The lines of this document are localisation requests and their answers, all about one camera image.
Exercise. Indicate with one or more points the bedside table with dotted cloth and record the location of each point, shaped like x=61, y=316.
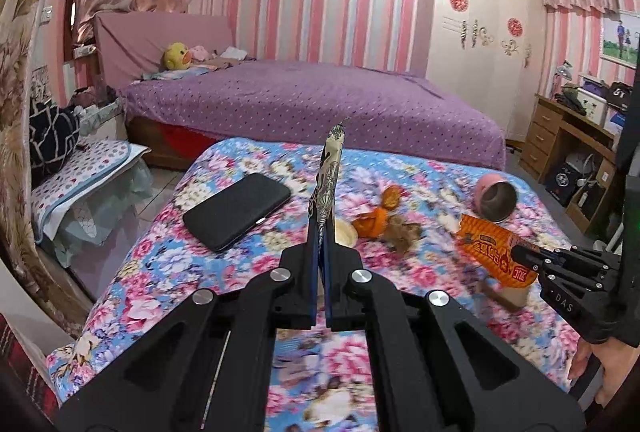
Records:
x=85, y=182

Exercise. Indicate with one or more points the black white patterned bag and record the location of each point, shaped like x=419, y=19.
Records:
x=52, y=139

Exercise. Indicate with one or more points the small beige round scrap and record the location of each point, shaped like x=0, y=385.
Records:
x=345, y=232

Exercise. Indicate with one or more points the person's right hand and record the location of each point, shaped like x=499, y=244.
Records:
x=610, y=372

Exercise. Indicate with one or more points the bed with purple dotted cover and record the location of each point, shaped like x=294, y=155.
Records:
x=300, y=102

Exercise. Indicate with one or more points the pink covered headboard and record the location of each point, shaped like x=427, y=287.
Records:
x=150, y=42

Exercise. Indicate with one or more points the dark hanging clothes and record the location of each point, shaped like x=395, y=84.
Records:
x=630, y=172

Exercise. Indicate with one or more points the white wardrobe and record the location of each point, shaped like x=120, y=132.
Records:
x=475, y=62

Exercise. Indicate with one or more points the black bag with white print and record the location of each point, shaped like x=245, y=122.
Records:
x=620, y=93

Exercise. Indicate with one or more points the small white fan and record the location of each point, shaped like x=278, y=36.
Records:
x=580, y=164

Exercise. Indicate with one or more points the small framed couple photo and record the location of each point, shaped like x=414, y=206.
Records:
x=622, y=39

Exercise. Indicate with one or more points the pink plush toy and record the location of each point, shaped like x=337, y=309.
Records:
x=202, y=53

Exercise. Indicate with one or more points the white storage box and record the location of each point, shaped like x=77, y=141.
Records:
x=594, y=107

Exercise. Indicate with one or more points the orange snack bag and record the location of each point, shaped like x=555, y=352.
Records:
x=487, y=244

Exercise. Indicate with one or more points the white cloth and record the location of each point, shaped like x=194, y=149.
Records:
x=235, y=53

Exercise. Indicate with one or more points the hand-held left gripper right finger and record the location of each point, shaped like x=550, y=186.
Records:
x=345, y=284

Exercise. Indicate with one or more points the desk lamp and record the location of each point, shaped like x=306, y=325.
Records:
x=562, y=74

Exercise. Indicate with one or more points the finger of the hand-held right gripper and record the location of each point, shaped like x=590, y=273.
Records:
x=575, y=276
x=560, y=257

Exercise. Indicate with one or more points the black smartphone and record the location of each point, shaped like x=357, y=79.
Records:
x=235, y=212

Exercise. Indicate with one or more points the wall switch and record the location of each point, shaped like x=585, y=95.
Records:
x=48, y=14

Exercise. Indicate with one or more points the red plaid cloth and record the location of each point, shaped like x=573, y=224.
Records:
x=25, y=362

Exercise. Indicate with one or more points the pink cup with steel lining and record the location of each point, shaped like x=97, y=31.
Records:
x=492, y=204

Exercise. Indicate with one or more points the wooden board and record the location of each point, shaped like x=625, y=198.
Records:
x=510, y=297

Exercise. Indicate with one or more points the yellow duck plush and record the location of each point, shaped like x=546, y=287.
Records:
x=176, y=57

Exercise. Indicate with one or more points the beige floral curtain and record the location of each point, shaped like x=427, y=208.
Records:
x=20, y=137

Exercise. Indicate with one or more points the black shopping bag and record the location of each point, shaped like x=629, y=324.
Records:
x=562, y=184

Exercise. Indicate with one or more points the beige printed snack wrapper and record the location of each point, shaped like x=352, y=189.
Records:
x=331, y=172

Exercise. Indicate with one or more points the wooden desk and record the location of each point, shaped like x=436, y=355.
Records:
x=542, y=137

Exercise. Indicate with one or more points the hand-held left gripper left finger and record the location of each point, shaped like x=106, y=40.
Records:
x=295, y=284

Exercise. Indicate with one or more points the white power strip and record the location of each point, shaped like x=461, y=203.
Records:
x=84, y=51

